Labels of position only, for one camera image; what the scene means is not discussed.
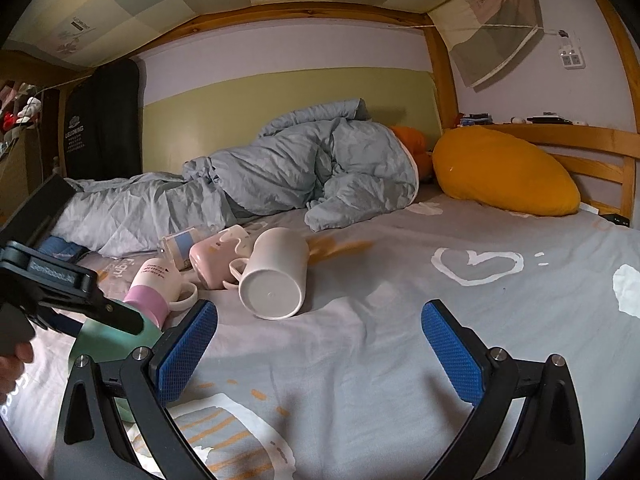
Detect white and pink mug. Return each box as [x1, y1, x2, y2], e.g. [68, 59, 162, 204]
[124, 257, 198, 328]

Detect yellow pillow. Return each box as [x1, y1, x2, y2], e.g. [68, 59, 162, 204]
[432, 126, 580, 217]

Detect blue folded cloth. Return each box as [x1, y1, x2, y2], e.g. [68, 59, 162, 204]
[37, 236, 89, 263]

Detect checked hanging cloth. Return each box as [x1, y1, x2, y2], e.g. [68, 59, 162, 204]
[430, 0, 542, 88]

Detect pink ceramic mug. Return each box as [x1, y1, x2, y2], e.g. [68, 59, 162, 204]
[189, 226, 253, 290]

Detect grey duvet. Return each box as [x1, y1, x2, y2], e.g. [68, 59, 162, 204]
[52, 99, 419, 257]

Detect black hanging garment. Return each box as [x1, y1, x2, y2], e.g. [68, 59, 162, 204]
[63, 60, 142, 180]

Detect white ceramic mug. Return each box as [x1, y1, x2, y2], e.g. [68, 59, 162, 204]
[229, 228, 309, 321]

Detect glass cup blue label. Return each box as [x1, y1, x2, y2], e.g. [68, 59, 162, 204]
[158, 226, 210, 271]

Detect green cup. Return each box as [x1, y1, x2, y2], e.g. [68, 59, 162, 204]
[67, 299, 164, 424]

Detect orange plush toy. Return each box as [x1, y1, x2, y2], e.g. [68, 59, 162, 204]
[390, 126, 433, 180]

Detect white power strip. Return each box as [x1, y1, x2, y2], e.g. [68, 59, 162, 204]
[558, 29, 586, 70]

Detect items on headboard shelf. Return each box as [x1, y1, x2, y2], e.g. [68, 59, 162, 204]
[457, 112, 586, 127]

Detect person's left hand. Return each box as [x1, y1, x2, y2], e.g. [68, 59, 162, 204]
[0, 342, 34, 404]

